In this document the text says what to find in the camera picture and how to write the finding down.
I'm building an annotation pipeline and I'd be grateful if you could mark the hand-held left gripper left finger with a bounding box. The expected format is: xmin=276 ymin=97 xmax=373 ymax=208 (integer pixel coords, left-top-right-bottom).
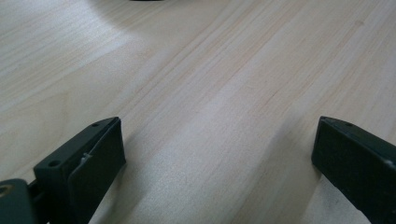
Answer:
xmin=33 ymin=116 xmax=127 ymax=224

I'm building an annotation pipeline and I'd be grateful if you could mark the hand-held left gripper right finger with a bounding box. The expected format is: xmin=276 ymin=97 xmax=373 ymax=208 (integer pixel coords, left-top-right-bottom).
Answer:
xmin=310 ymin=116 xmax=396 ymax=224

